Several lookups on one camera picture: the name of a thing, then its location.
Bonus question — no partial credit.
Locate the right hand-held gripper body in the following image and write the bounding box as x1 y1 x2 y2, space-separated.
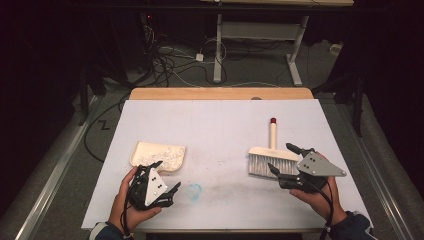
278 151 347 194

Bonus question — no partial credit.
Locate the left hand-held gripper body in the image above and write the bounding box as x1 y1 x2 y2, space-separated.
128 165 175 211

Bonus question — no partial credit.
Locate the pile of white paper scraps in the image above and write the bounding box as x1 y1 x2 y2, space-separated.
137 148 185 170

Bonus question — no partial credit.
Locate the cream brush with red cap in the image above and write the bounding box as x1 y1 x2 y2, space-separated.
247 117 302 179

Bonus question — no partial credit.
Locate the person's right hand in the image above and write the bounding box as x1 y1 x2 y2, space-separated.
289 176 348 226

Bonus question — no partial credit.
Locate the person's left hand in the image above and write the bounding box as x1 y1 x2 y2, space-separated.
109 166 163 234

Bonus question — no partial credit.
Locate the white table mat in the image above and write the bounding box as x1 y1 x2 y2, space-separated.
81 99 374 232

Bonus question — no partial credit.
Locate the black metal stand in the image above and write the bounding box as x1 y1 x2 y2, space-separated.
312 71 367 138
77 64 108 127

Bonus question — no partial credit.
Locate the wooden table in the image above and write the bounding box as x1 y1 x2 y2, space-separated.
86 87 351 234

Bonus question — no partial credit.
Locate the small white box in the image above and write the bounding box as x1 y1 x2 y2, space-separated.
329 43 344 57

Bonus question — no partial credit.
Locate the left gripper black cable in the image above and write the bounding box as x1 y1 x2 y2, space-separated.
119 184 135 240

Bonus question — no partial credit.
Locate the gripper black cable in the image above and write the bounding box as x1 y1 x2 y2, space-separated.
309 181 335 240
119 184 135 240

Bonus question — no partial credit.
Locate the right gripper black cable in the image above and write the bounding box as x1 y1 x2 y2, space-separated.
309 181 335 240

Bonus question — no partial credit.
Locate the black floor cable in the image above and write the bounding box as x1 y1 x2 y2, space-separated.
83 95 130 164

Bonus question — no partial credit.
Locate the white floor cable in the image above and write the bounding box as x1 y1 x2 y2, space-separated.
166 66 282 89

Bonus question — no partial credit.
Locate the metal floor rail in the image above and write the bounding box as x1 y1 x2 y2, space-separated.
13 95 98 240
333 99 416 240

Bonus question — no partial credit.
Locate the tangle of black cables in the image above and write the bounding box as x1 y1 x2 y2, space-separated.
141 24 229 88

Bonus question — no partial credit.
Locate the white metal desk frame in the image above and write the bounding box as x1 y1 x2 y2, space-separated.
199 0 355 87

